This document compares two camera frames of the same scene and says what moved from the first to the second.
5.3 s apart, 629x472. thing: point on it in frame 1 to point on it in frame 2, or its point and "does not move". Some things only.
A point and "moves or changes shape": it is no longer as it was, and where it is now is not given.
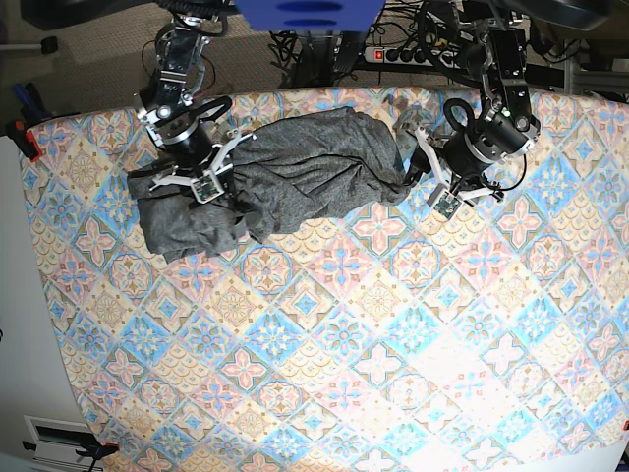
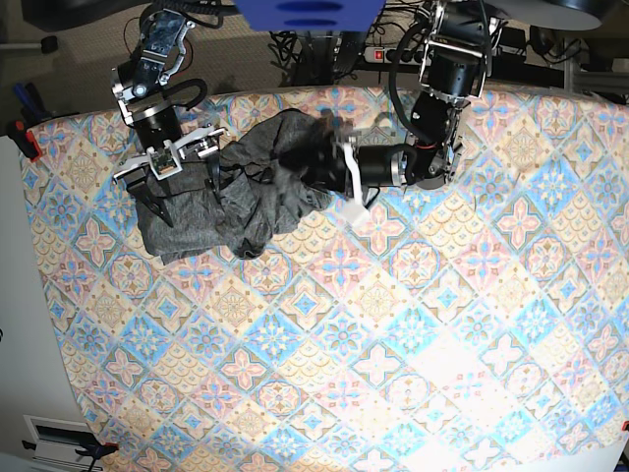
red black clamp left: (25, 139) does not move
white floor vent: (57, 442) does not move
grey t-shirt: (331, 162) moves or changes shape
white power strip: (393, 56) does not move
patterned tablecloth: (377, 338) does not move
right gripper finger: (419, 164) to (319, 159)
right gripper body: (461, 167) to (375, 166)
